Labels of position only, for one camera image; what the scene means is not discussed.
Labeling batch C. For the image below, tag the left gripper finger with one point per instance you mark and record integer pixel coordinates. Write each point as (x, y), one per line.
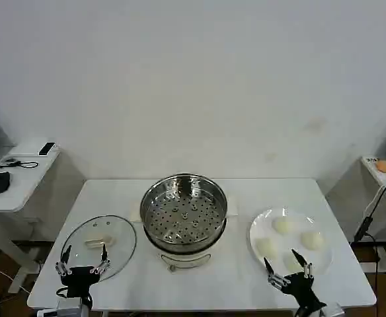
(63, 268)
(103, 264)

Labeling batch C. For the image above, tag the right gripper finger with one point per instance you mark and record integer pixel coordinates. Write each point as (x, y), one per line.
(307, 270)
(277, 280)

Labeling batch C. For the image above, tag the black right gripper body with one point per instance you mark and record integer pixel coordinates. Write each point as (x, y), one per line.
(301, 289)

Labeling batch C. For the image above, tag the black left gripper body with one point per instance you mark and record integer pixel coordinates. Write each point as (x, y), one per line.
(80, 279)

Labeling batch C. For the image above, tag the white steamed bun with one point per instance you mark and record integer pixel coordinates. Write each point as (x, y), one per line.
(267, 247)
(312, 240)
(290, 263)
(283, 226)

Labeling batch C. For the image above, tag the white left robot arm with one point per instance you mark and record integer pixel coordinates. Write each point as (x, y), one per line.
(67, 310)

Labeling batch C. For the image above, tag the white round plate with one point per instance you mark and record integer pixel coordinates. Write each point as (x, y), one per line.
(322, 261)

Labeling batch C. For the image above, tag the round glass lid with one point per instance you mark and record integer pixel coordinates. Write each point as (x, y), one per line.
(120, 244)

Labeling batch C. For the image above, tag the white electric pot base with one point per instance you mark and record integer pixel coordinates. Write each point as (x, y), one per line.
(186, 254)

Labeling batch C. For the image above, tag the white side desk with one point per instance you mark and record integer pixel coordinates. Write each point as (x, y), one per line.
(18, 195)

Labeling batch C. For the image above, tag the steel perforated steamer basket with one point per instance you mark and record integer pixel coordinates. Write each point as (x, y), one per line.
(183, 211)

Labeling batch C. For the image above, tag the flat white box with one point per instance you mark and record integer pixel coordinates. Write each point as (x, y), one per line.
(24, 151)

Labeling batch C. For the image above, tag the round orange object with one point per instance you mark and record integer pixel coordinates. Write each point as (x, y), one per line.
(384, 165)

